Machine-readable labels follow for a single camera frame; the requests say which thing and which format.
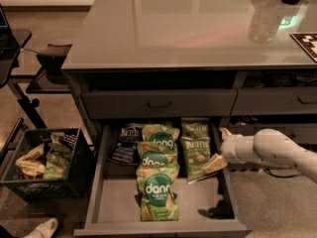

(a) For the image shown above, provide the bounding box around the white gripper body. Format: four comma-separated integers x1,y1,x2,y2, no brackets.
221,134,255,164

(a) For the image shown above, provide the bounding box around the green Kettle jalapeno chip bag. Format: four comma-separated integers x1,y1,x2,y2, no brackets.
180,137,216,184

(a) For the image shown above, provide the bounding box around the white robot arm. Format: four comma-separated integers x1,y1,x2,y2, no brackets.
201,128,317,182

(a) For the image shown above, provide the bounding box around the rear green Kettle chip bag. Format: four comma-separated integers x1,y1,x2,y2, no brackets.
181,118,209,139

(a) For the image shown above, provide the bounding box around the grey top right drawer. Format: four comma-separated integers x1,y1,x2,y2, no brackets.
231,87,317,116

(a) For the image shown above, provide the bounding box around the open grey middle drawer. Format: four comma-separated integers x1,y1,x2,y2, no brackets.
74,126,252,238

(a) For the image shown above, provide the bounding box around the rear green Dang chip bag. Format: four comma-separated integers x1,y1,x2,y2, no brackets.
142,124,179,150

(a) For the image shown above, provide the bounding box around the green dang chip bag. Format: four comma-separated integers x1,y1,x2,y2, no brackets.
138,141,177,166
142,124,179,150
137,164,179,221

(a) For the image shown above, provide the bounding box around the middle green Dang chip bag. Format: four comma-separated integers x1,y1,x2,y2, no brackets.
138,141,177,166

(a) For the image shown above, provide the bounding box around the front green Dang chip bag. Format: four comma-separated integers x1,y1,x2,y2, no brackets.
137,164,179,221

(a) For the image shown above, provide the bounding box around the grey middle right drawer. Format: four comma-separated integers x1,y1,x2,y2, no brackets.
228,124,317,145

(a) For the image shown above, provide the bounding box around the grey cabinet with glossy counter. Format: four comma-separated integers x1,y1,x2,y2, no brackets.
60,0,317,171

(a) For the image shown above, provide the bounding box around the dark blue Kettle chip bag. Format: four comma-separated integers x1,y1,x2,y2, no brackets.
108,123,143,166

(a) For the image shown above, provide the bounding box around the grey top left drawer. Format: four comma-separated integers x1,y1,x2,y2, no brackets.
81,89,237,119

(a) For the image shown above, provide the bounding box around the green chip bag in crate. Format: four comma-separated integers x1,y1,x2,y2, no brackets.
44,143,72,179

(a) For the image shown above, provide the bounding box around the yellow chip bag in crate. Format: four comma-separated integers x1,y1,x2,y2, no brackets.
15,144,46,178

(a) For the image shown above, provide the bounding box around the black white patterned marker board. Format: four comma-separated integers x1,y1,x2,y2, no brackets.
291,33,317,62

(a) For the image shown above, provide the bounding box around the black plastic crate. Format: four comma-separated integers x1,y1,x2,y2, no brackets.
1,128,93,202

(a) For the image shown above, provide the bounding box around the dark small side table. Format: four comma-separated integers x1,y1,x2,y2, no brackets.
27,44,71,94

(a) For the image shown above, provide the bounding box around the black desk with stand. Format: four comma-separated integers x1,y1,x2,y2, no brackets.
0,3,48,157

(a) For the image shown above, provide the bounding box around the black cable on floor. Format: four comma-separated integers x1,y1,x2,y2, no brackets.
264,168,301,179

